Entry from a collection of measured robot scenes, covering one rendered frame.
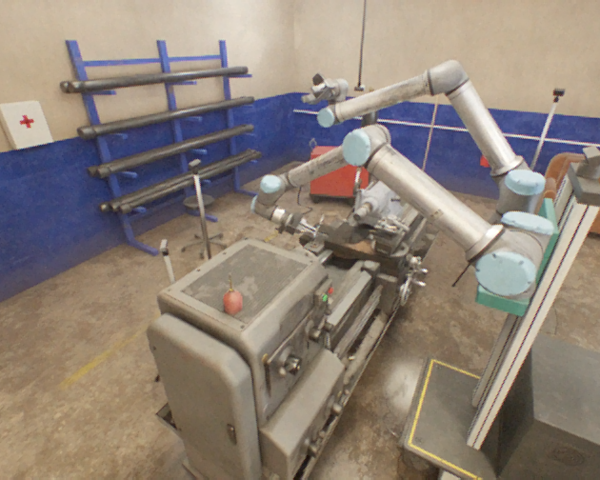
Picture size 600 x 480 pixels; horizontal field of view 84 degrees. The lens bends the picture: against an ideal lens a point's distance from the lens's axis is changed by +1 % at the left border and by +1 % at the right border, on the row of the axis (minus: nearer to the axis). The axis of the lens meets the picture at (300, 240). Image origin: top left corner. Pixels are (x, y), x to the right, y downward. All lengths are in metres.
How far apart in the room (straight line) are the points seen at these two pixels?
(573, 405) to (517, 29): 4.83
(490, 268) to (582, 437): 0.95
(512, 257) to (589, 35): 4.94
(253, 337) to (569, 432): 1.33
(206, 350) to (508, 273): 0.97
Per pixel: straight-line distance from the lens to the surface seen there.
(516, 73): 5.90
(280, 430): 1.58
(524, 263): 1.13
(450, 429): 2.31
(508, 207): 1.77
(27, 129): 3.96
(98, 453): 2.75
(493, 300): 1.40
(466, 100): 1.82
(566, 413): 1.94
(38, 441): 2.99
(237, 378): 1.21
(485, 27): 5.93
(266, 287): 1.36
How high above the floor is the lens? 2.19
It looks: 31 degrees down
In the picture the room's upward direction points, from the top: straight up
